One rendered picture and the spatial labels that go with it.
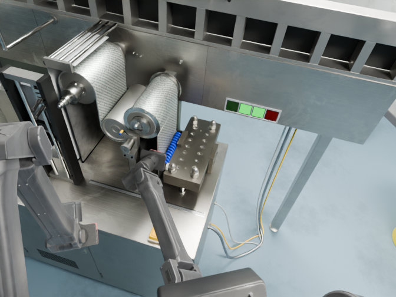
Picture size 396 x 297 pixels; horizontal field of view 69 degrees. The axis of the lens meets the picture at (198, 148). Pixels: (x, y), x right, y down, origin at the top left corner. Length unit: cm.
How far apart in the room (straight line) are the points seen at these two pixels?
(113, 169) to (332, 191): 199
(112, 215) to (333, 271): 167
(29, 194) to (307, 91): 104
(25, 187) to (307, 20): 98
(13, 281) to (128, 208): 86
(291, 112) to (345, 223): 152
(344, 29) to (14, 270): 111
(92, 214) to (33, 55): 87
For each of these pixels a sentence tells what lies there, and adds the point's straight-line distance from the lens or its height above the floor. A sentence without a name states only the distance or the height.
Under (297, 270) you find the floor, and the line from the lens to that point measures 230.
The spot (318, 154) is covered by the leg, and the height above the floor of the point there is 88.
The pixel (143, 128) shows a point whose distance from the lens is 109.
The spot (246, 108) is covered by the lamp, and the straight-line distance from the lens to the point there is 133.
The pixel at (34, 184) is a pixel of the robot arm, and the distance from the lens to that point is 59.
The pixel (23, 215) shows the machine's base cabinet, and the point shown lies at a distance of 161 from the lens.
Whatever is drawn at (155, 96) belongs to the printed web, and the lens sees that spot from 114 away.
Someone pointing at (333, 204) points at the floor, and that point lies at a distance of 273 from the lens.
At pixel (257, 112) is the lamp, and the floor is 118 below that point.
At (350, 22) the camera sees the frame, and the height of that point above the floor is 162.
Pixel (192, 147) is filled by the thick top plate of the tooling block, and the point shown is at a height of 103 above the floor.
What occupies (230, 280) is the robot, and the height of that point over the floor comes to 172.
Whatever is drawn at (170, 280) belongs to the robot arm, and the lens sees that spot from 77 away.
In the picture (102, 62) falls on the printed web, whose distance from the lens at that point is 119.
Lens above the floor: 198
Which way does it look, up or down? 46 degrees down
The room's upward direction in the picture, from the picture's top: 7 degrees clockwise
